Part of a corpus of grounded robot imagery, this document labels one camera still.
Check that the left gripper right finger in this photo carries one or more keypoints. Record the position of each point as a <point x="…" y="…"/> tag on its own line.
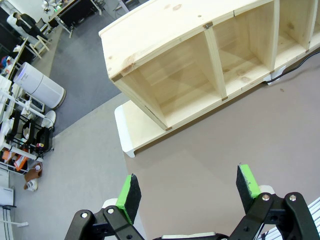
<point x="246" y="185"/>

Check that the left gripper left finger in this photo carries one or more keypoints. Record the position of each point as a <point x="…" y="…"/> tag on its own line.
<point x="131" y="197"/>

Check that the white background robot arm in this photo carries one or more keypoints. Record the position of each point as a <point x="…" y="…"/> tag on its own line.
<point x="51" y="5"/>

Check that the white sneakers pair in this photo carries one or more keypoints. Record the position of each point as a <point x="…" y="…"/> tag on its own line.
<point x="31" y="185"/>

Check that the brown bag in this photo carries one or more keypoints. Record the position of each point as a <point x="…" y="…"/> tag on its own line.
<point x="32" y="173"/>

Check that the black metal rack cart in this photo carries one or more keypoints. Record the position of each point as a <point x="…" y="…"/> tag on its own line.
<point x="30" y="135"/>

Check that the white box appliance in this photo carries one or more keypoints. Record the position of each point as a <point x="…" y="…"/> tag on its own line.
<point x="6" y="196"/>

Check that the white cylindrical air purifier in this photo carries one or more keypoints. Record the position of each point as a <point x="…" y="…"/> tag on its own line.
<point x="40" y="85"/>

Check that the four-compartment pine wood shelf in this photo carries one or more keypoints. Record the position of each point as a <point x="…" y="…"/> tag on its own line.
<point x="162" y="30"/>

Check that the light wooden step stool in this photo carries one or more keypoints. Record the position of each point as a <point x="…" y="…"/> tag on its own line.
<point x="40" y="46"/>

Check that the cluttered light wooden table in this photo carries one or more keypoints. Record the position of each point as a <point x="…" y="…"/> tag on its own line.
<point x="15" y="60"/>

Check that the black-top white-legged table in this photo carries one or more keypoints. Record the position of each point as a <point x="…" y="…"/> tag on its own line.
<point x="75" y="12"/>

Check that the black office chair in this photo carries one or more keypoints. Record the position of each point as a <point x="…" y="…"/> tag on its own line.
<point x="42" y="25"/>

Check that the person in black clothes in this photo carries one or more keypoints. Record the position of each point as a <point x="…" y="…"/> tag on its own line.
<point x="27" y="23"/>

